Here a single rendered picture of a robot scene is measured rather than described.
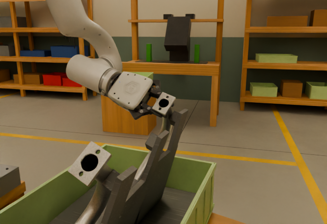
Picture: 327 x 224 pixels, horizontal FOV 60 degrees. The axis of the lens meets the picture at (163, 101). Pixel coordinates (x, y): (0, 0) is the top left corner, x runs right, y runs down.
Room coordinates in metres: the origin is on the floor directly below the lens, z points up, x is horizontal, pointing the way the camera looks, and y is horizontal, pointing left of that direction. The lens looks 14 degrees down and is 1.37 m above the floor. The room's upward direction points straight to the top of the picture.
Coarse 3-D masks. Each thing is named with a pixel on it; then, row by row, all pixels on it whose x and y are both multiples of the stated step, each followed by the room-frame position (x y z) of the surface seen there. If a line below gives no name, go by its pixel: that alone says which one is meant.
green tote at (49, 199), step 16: (112, 160) 0.96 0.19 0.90; (128, 160) 0.93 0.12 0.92; (176, 160) 0.86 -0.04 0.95; (192, 160) 0.84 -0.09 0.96; (64, 176) 0.76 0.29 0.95; (176, 176) 0.86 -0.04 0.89; (192, 176) 0.84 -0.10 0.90; (208, 176) 0.74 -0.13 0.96; (32, 192) 0.65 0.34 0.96; (48, 192) 0.70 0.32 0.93; (64, 192) 0.76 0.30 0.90; (80, 192) 0.82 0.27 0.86; (208, 192) 0.75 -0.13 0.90; (16, 208) 0.61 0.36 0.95; (32, 208) 0.65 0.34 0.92; (48, 208) 0.69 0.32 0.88; (64, 208) 0.75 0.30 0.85; (192, 208) 0.59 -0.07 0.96; (208, 208) 0.76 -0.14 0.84
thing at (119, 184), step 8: (128, 168) 0.42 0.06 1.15; (136, 168) 0.43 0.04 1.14; (112, 176) 0.42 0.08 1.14; (120, 176) 0.40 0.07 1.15; (128, 176) 0.41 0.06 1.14; (104, 184) 0.41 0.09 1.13; (112, 184) 0.41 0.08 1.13; (120, 184) 0.39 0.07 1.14; (128, 184) 0.42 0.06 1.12; (112, 192) 0.40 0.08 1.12; (120, 192) 0.40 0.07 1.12; (128, 192) 0.44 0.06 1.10; (112, 200) 0.40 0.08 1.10; (120, 200) 0.42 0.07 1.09; (112, 208) 0.40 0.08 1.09; (120, 208) 0.43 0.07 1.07; (104, 216) 0.41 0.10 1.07; (112, 216) 0.41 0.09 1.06; (120, 216) 0.45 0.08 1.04
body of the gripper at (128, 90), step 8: (128, 72) 0.79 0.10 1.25; (112, 80) 0.76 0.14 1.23; (120, 80) 0.77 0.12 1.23; (128, 80) 0.77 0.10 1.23; (136, 80) 0.76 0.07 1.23; (144, 80) 0.76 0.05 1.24; (152, 80) 0.76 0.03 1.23; (112, 88) 0.76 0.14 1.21; (120, 88) 0.75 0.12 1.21; (128, 88) 0.75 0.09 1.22; (136, 88) 0.75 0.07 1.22; (144, 88) 0.74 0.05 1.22; (152, 88) 0.79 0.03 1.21; (112, 96) 0.74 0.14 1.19; (120, 96) 0.74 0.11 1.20; (128, 96) 0.73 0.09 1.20; (136, 96) 0.73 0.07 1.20; (144, 96) 0.75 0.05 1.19; (120, 104) 0.74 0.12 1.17; (128, 104) 0.72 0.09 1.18; (136, 104) 0.71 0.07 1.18
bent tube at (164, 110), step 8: (160, 96) 0.72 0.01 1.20; (168, 96) 0.72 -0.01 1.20; (160, 104) 0.73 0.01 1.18; (168, 104) 0.70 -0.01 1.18; (160, 112) 0.69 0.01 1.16; (168, 112) 0.72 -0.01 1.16; (168, 120) 0.75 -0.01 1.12; (168, 128) 0.77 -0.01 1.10; (168, 136) 0.78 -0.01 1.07; (144, 160) 0.73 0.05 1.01; (144, 168) 0.71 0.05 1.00; (136, 176) 0.70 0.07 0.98
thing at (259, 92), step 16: (272, 16) 4.81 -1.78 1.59; (288, 16) 4.73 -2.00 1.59; (304, 16) 4.66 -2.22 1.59; (320, 16) 4.64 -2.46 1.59; (256, 32) 4.73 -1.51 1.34; (272, 32) 4.68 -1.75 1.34; (288, 32) 4.62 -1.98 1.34; (304, 32) 4.56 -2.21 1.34; (320, 32) 4.51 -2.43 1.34; (256, 64) 4.73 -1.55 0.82; (272, 64) 4.71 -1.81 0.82; (288, 64) 4.65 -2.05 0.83; (304, 64) 4.59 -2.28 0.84; (320, 64) 4.54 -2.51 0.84; (288, 80) 4.93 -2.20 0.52; (240, 96) 5.23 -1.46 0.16; (256, 96) 4.76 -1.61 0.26; (272, 96) 4.74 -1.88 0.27; (288, 96) 4.70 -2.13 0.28; (304, 96) 4.76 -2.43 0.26; (320, 96) 4.56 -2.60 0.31
